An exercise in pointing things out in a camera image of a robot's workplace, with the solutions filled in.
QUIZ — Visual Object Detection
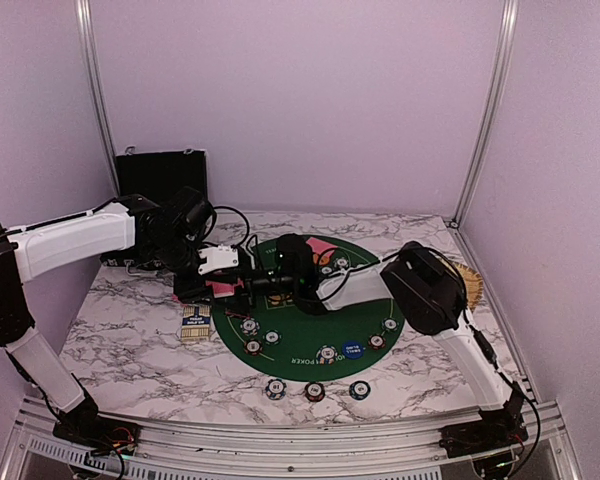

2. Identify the blue small blind button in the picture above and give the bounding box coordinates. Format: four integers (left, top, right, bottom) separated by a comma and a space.
341, 341, 365, 360

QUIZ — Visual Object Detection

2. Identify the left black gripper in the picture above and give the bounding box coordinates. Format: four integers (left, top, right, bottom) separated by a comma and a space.
147, 233, 215, 305

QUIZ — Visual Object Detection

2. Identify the black red triangle marker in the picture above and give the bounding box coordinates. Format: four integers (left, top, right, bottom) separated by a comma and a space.
224, 310, 252, 321

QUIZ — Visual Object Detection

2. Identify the red back card deck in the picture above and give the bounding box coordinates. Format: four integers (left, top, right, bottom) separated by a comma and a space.
205, 280, 244, 299

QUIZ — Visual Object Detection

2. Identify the aluminium front rail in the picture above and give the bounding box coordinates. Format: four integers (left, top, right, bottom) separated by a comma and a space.
0, 397, 581, 480

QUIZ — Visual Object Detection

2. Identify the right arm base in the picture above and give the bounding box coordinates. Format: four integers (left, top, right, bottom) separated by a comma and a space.
439, 389, 529, 458

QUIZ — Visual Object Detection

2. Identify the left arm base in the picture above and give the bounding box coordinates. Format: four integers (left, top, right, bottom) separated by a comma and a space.
53, 387, 140, 455

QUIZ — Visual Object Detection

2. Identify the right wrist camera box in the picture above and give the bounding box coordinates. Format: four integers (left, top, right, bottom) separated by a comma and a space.
276, 234, 317, 295

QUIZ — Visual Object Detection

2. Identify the right aluminium frame post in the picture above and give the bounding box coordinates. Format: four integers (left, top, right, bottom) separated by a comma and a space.
452, 0, 520, 229

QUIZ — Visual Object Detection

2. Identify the teal chip stack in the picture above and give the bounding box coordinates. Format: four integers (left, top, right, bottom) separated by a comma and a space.
349, 380, 371, 401

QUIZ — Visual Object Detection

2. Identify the brown chip stack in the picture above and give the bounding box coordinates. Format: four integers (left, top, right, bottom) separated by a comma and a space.
304, 382, 325, 402

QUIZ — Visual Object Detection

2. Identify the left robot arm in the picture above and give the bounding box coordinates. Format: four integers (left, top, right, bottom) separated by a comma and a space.
0, 187, 214, 445

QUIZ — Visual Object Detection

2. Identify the blue white chip stack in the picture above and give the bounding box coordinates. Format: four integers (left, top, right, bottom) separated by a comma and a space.
264, 378, 287, 401

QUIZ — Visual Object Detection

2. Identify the black poker chip case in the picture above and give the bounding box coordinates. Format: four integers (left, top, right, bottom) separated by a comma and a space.
100, 150, 214, 273

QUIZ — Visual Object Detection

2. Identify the aluminium frame post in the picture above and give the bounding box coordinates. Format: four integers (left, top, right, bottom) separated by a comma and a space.
75, 0, 118, 190
452, 0, 520, 229

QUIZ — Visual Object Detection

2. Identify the left aluminium frame post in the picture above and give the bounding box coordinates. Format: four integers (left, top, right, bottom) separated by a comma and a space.
75, 0, 118, 190

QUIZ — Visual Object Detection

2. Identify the blue gold card box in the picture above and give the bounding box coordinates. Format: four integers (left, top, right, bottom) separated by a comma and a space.
181, 304, 212, 342

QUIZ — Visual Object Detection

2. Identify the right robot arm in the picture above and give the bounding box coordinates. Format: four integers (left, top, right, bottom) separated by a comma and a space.
236, 235, 515, 448

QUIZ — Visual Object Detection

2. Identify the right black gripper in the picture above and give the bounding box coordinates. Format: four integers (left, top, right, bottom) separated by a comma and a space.
215, 258, 297, 315

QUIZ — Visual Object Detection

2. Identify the round green poker mat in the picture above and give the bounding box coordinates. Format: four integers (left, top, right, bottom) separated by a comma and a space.
210, 234, 407, 377

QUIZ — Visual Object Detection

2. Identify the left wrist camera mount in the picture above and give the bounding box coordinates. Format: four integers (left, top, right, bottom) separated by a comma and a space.
198, 245, 239, 275

